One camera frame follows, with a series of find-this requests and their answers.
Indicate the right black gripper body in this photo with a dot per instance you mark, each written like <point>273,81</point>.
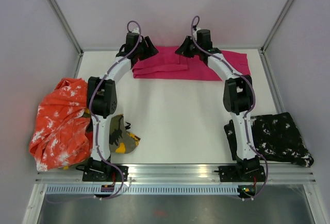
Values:
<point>190,49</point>

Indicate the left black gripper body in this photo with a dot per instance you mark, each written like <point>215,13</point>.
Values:
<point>143,51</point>

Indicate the pink trousers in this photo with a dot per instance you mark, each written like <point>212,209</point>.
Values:
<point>168,65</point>

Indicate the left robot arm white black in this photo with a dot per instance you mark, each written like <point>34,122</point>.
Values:
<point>102,104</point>

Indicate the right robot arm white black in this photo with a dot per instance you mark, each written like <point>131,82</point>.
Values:
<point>238,100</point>

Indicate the camouflage yellow green trousers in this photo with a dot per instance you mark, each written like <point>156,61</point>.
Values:
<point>123,136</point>

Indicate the orange white tie-dye trousers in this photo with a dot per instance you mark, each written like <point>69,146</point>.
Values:
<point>59,138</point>

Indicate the black white folded trousers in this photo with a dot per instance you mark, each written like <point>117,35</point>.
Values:
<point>278,139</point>

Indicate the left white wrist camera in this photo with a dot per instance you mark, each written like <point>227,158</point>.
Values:
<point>136,31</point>

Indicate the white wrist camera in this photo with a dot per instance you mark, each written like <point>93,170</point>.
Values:
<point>195,30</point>
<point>136,31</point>

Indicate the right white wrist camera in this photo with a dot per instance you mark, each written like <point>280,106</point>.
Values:
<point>195,30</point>

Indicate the left aluminium frame post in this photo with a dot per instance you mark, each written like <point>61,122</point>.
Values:
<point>65,25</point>

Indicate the aluminium frame post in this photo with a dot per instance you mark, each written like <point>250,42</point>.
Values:
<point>284,11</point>
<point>65,25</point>

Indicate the right aluminium frame post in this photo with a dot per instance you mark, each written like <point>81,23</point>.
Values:
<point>284,11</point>

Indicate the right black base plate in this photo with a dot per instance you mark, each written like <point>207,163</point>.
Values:
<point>230,173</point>

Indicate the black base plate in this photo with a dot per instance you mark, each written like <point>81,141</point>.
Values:
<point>93,175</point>
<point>230,173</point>

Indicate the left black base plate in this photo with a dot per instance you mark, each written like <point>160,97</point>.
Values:
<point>93,175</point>

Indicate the white slotted cable duct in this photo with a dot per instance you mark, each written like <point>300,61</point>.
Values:
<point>143,189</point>

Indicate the aluminium front rail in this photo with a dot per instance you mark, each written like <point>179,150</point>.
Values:
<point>279,173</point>

